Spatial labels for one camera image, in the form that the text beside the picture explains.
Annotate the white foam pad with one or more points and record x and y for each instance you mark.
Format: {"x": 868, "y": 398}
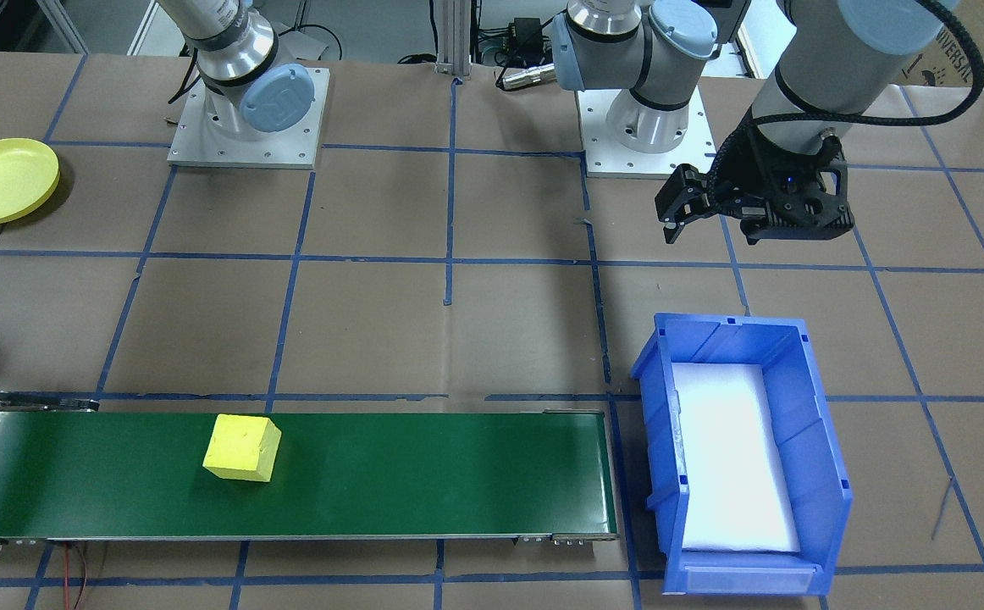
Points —
{"x": 729, "y": 457}

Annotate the yellow plate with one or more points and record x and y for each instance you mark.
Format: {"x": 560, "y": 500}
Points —
{"x": 1, "y": 182}

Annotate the small black adapter box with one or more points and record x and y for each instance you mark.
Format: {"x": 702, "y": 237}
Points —
{"x": 526, "y": 32}

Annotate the yellow foam block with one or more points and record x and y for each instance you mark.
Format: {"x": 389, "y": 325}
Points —
{"x": 242, "y": 449}

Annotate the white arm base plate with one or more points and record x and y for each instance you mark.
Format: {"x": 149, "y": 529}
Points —
{"x": 602, "y": 165}
{"x": 196, "y": 157}

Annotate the silver metal cylinder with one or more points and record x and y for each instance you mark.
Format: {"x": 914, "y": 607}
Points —
{"x": 526, "y": 76}

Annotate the blue plastic storage bin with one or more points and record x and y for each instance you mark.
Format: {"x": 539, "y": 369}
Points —
{"x": 814, "y": 457}

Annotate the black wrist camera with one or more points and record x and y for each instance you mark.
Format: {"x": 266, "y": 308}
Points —
{"x": 797, "y": 229}

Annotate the aluminium upright post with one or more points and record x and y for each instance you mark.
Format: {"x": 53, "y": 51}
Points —
{"x": 454, "y": 42}

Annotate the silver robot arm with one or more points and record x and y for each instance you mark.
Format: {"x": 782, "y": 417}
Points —
{"x": 229, "y": 51}
{"x": 619, "y": 59}

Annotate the green conveyor belt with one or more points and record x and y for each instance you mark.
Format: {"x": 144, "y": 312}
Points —
{"x": 416, "y": 474}

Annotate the V-shaped metal bar frame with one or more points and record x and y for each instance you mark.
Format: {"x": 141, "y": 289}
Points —
{"x": 64, "y": 27}

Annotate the cardboard box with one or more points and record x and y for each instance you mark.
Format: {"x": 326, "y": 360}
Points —
{"x": 966, "y": 51}

